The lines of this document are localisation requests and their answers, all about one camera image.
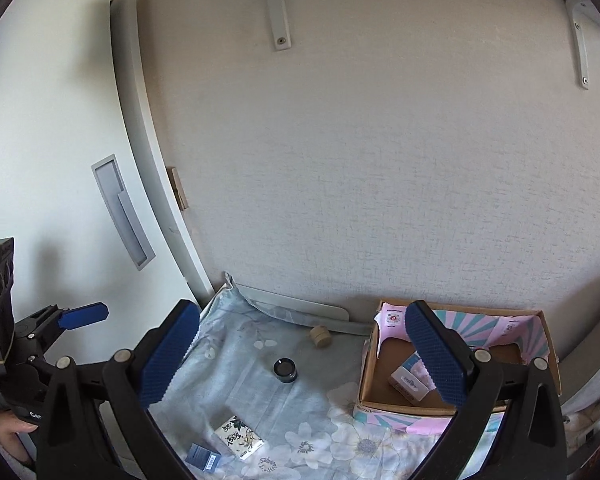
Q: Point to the white floral tissue pack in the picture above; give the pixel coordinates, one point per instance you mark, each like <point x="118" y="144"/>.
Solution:
<point x="240" y="437"/>

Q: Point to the floral bed sheet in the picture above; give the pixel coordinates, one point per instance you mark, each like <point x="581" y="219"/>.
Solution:
<point x="260" y="320"/>

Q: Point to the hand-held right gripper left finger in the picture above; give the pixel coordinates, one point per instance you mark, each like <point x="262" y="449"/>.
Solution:
<point x="167" y="350"/>

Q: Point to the white bed rail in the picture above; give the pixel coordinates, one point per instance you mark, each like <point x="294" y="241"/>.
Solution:
<point x="300" y="307"/>

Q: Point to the printed cardboard box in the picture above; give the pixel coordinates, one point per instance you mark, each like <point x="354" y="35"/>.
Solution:
<point x="380" y="385"/>

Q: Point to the small wooden cylinder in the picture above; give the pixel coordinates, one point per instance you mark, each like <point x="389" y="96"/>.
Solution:
<point x="320" y="336"/>

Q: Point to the white wardrobe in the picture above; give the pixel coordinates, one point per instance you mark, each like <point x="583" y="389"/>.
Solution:
<point x="55" y="85"/>

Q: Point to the small dark round jar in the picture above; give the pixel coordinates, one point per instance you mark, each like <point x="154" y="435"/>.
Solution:
<point x="285" y="371"/>

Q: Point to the person's left hand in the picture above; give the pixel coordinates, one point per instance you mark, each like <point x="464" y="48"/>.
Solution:
<point x="10" y="432"/>

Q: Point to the small wooden wall block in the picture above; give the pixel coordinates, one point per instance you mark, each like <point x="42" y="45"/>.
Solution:
<point x="177" y="187"/>

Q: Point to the small blue box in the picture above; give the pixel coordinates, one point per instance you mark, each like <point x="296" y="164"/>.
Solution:
<point x="204" y="457"/>

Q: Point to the white shelf bracket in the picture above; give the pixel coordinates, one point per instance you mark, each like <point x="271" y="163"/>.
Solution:
<point x="277" y="10"/>
<point x="580" y="45"/>

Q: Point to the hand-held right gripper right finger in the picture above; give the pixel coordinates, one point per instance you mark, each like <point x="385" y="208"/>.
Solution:
<point x="435" y="355"/>

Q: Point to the white pack with blue print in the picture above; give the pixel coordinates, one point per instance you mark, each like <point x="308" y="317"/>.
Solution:
<point x="406" y="383"/>

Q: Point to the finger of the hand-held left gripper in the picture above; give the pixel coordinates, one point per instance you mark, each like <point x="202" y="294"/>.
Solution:
<point x="32" y="370"/>
<point x="82" y="316"/>

